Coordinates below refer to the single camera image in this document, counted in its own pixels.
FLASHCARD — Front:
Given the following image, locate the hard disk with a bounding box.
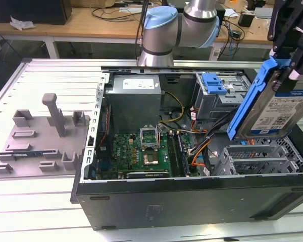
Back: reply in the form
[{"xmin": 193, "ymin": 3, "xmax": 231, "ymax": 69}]
[{"xmin": 226, "ymin": 56, "xmax": 303, "ymax": 142}]

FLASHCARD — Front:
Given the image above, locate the metal disk bay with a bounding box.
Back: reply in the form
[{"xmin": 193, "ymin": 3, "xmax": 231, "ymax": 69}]
[{"xmin": 213, "ymin": 140, "xmax": 303, "ymax": 176}]

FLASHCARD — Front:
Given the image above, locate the flat grey box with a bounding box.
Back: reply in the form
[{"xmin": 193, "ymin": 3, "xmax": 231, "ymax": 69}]
[{"xmin": 254, "ymin": 7, "xmax": 275, "ymax": 20}]

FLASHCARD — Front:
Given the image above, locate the small black box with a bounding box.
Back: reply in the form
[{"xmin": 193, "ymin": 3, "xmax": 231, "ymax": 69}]
[{"xmin": 238, "ymin": 11, "xmax": 256, "ymax": 28}]

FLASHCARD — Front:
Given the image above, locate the blue drive cage latch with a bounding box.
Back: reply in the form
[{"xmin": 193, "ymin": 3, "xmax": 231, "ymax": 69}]
[{"xmin": 201, "ymin": 72, "xmax": 228, "ymax": 95}]

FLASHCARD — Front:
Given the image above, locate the metal drive cage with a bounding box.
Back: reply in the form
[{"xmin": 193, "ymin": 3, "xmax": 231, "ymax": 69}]
[{"xmin": 193, "ymin": 73, "xmax": 253, "ymax": 122}]

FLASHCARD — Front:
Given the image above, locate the dark RAM stick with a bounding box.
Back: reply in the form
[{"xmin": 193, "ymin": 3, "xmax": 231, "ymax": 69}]
[{"xmin": 176, "ymin": 132, "xmax": 190, "ymax": 176}]

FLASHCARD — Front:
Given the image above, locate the grey power supply unit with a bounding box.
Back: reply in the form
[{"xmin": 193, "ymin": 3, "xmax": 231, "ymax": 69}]
[{"xmin": 105, "ymin": 75, "xmax": 165, "ymax": 134}]

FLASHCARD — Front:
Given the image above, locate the metal socket cover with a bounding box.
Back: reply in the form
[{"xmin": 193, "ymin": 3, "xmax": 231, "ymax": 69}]
[{"xmin": 139, "ymin": 125, "xmax": 160, "ymax": 152}]

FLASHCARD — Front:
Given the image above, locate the wooden desk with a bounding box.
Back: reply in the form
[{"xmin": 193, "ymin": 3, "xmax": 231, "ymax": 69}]
[{"xmin": 0, "ymin": 6, "xmax": 276, "ymax": 47}]

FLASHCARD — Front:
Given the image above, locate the CPU socket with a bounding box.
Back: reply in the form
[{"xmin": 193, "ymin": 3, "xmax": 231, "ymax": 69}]
[{"xmin": 142, "ymin": 151, "xmax": 160, "ymax": 166}]

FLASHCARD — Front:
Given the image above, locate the green motherboard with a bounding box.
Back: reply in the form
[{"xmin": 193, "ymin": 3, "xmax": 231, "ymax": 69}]
[{"xmin": 97, "ymin": 131, "xmax": 192, "ymax": 179}]

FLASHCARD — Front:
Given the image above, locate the black graphics card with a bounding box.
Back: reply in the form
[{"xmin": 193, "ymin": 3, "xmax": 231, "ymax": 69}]
[{"xmin": 126, "ymin": 171, "xmax": 170, "ymax": 180}]

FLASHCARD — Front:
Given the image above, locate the black open PC case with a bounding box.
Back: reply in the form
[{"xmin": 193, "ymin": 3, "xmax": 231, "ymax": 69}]
[{"xmin": 70, "ymin": 62, "xmax": 303, "ymax": 231}]

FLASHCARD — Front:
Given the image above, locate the black computer tower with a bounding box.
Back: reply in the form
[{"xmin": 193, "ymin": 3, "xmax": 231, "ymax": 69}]
[{"xmin": 0, "ymin": 0, "xmax": 73, "ymax": 26}]

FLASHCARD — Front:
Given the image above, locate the white crumpled plastic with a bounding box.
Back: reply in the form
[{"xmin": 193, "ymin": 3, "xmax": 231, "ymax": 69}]
[{"xmin": 9, "ymin": 15, "xmax": 36, "ymax": 31}]

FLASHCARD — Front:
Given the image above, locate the grey parts rack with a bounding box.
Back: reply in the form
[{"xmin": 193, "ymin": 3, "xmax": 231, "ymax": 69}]
[{"xmin": 0, "ymin": 93, "xmax": 91, "ymax": 179}]

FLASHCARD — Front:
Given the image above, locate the RAM stick with blue label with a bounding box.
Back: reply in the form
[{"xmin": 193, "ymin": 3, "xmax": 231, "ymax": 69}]
[{"xmin": 13, "ymin": 151, "xmax": 43, "ymax": 157}]

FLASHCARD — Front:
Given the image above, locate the yellow wire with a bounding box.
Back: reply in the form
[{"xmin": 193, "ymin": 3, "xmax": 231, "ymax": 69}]
[{"xmin": 159, "ymin": 91, "xmax": 185, "ymax": 124}]

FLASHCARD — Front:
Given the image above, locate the black camera cable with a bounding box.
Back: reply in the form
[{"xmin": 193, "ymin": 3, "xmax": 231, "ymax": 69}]
[{"xmin": 135, "ymin": 0, "xmax": 152, "ymax": 60}]

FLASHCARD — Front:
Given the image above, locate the black sleeved wire bundle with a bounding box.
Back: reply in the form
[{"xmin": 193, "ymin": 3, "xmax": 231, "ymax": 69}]
[{"xmin": 204, "ymin": 107, "xmax": 239, "ymax": 177}]

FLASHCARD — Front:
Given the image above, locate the orange wire bundle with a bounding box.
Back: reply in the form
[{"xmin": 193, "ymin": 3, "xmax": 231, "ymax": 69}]
[{"xmin": 190, "ymin": 136, "xmax": 214, "ymax": 167}]

